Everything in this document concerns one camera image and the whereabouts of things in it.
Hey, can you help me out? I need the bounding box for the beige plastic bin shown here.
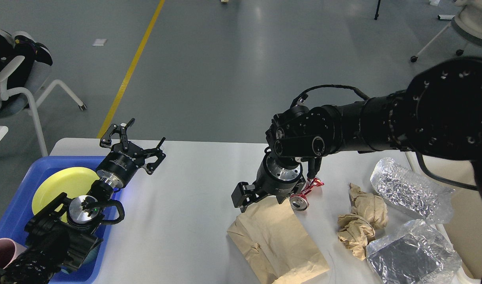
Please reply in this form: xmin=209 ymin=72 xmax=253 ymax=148
xmin=424 ymin=156 xmax=482 ymax=284

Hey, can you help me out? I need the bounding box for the teal mug yellow inside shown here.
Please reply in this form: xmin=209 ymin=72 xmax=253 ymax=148
xmin=82 ymin=245 xmax=100 ymax=265

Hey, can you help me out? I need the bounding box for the yellow plastic plate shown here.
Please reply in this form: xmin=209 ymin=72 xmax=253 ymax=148
xmin=32 ymin=167 xmax=99 ymax=216

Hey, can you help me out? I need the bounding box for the crumpled brown paper ball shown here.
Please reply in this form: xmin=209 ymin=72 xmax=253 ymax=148
xmin=337 ymin=213 xmax=375 ymax=261

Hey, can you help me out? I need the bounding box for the white office chair right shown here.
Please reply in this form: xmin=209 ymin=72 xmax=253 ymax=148
xmin=410 ymin=0 xmax=482 ymax=63

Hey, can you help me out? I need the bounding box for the silver foil bag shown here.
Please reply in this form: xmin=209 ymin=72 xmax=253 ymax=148
xmin=366 ymin=219 xmax=462 ymax=284
xmin=370 ymin=158 xmax=454 ymax=224

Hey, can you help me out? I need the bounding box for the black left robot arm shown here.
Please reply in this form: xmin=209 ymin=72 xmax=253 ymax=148
xmin=0 ymin=118 xmax=166 ymax=284

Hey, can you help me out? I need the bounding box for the black tripod leg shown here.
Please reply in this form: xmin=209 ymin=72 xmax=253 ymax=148
xmin=374 ymin=0 xmax=381 ymax=21

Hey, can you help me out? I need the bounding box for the white chair left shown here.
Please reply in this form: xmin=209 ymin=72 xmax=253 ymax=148
xmin=0 ymin=56 xmax=87 ymax=157

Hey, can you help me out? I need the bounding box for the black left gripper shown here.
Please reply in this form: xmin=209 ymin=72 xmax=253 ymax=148
xmin=95 ymin=118 xmax=166 ymax=188

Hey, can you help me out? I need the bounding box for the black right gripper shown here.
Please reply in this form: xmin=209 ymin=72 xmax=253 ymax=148
xmin=231 ymin=152 xmax=305 ymax=213

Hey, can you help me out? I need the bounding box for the brown paper bag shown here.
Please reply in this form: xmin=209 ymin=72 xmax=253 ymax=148
xmin=227 ymin=197 xmax=330 ymax=284

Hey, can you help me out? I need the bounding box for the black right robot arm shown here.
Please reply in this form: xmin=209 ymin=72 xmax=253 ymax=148
xmin=231 ymin=56 xmax=482 ymax=212

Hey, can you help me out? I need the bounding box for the crushed red can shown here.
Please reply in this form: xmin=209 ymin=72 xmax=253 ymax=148
xmin=289 ymin=177 xmax=324 ymax=211

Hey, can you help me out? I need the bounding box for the pink mug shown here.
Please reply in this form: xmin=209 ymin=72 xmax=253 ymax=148
xmin=0 ymin=238 xmax=27 ymax=268

